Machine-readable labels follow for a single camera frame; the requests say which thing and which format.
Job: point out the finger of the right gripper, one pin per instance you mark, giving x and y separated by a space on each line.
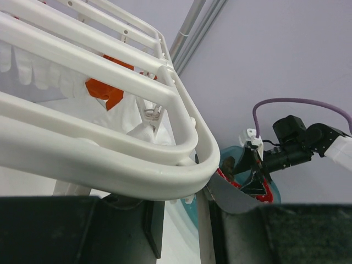
249 161
255 184

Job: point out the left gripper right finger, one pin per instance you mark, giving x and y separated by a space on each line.
275 233

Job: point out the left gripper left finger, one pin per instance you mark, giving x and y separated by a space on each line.
81 229

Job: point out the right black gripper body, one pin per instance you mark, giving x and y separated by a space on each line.
275 159

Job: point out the red snowflake sock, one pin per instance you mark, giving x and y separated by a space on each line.
268 199

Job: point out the white clip sock hanger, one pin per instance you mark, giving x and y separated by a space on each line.
45 142

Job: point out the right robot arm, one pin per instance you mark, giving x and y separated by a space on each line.
297 145

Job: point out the teal plastic basin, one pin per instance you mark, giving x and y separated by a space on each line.
226 194

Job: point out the brown grey sock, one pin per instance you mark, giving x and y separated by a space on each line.
228 168

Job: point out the orange sock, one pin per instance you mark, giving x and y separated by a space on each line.
111 95

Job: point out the white sock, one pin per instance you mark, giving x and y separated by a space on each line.
32 78

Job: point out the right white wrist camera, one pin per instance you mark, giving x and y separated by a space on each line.
249 139

